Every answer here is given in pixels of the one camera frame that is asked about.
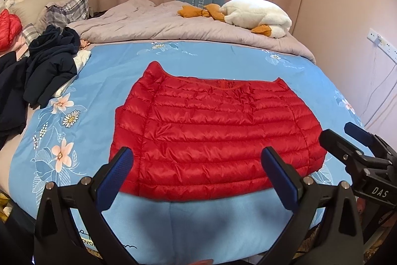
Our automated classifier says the grey quilt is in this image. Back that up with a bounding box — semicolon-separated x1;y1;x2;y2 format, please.
68;0;316;63

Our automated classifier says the dark navy clothes pile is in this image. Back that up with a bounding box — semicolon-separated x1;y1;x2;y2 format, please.
1;25;81;146

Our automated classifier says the beige pillow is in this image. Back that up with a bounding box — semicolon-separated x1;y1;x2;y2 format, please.
9;0;62;27

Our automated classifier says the folded red down jacket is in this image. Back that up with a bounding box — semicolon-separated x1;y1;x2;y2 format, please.
0;9;22;52

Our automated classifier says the white plush goose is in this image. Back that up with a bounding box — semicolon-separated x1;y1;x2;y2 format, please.
178;0;292;38

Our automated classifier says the plaid pillow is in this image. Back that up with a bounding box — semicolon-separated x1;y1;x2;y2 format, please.
34;0;90;34

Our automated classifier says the white wall power strip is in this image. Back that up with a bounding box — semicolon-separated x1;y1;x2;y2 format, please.
367;28;397;64

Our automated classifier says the red down jacket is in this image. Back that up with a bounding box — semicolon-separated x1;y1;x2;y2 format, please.
0;9;22;52
110;61;326;202

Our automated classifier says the blue floral bed sheet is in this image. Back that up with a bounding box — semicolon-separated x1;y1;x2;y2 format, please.
9;42;360;264

